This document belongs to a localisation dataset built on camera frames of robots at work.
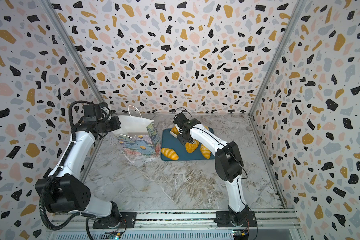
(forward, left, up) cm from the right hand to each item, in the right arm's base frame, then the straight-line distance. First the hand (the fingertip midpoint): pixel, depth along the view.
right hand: (183, 134), depth 92 cm
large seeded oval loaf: (-4, -5, -10) cm, 11 cm away
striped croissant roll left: (-8, +8, -10) cm, 15 cm away
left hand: (-1, +34, +15) cm, 37 cm away
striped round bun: (+10, +7, -8) cm, 15 cm away
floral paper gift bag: (-11, +22, +13) cm, 28 cm away
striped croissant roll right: (-7, -14, -10) cm, 19 cm away
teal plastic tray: (+1, +8, -12) cm, 15 cm away
